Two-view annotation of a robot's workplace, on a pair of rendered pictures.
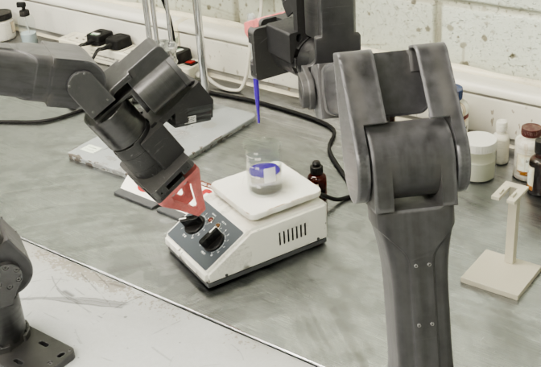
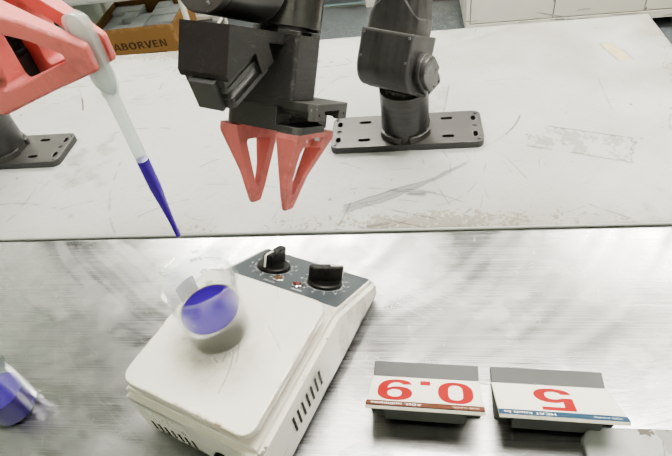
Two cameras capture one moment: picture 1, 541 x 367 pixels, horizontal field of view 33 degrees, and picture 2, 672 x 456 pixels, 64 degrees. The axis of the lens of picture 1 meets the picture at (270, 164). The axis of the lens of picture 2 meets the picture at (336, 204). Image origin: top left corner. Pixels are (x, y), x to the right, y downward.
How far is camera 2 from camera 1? 143 cm
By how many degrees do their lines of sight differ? 105
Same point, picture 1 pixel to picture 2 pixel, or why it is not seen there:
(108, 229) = (496, 293)
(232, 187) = (280, 311)
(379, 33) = not seen: outside the picture
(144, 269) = (373, 257)
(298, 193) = (160, 346)
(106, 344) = (317, 171)
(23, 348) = (374, 130)
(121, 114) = not seen: outside the picture
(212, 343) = (222, 214)
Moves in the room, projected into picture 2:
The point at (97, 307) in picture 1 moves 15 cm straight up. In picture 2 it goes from (369, 195) to (357, 87)
